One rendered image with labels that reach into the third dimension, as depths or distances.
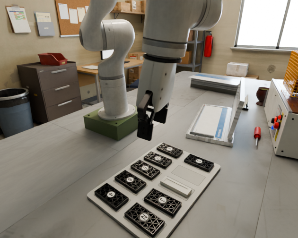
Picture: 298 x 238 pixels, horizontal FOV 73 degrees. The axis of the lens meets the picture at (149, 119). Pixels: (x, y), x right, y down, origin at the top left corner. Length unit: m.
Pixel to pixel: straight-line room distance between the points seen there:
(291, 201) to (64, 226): 0.65
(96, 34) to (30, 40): 2.69
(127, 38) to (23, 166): 0.65
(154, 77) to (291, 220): 0.54
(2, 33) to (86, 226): 3.01
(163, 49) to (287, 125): 0.65
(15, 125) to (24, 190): 2.31
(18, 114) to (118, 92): 2.19
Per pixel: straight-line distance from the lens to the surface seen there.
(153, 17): 0.37
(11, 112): 2.99
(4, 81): 3.40
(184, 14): 0.38
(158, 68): 0.37
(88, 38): 0.89
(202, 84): 1.77
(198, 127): 1.03
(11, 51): 3.41
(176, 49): 0.38
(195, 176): 0.74
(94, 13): 0.86
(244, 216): 0.67
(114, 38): 0.91
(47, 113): 3.13
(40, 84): 3.02
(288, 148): 0.96
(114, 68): 0.92
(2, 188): 0.84
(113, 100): 0.96
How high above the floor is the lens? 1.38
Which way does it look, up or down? 25 degrees down
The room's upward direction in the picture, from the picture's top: straight up
